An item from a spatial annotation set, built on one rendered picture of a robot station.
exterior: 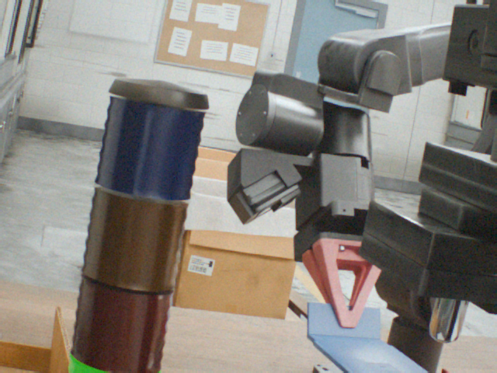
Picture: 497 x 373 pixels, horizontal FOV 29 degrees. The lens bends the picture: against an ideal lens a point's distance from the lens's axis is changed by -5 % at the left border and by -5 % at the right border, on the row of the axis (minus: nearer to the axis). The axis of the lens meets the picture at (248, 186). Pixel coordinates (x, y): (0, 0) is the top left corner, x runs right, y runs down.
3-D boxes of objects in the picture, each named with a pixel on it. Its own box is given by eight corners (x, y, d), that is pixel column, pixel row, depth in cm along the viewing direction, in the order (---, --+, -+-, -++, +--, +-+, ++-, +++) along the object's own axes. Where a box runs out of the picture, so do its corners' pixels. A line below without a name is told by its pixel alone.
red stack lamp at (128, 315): (153, 350, 42) (165, 275, 41) (168, 380, 38) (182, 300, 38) (66, 337, 41) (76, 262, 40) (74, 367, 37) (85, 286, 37)
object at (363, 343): (372, 337, 90) (379, 307, 90) (442, 389, 75) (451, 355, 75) (300, 332, 88) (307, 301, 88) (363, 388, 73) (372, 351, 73)
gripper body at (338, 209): (333, 219, 85) (331, 139, 88) (291, 256, 94) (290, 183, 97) (401, 227, 87) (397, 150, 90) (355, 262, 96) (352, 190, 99)
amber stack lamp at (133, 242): (166, 271, 41) (180, 191, 41) (183, 296, 38) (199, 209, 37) (77, 258, 40) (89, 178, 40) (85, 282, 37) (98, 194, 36)
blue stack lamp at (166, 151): (181, 187, 41) (196, 106, 40) (199, 205, 37) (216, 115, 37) (89, 173, 40) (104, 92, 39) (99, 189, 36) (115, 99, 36)
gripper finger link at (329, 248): (321, 318, 85) (320, 215, 88) (292, 338, 91) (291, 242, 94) (393, 323, 87) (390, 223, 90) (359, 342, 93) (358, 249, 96)
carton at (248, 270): (306, 332, 419) (331, 216, 412) (159, 314, 405) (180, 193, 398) (271, 292, 483) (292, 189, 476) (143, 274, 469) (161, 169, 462)
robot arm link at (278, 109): (268, 154, 86) (305, 20, 85) (224, 137, 94) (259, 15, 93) (373, 182, 92) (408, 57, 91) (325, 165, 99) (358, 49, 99)
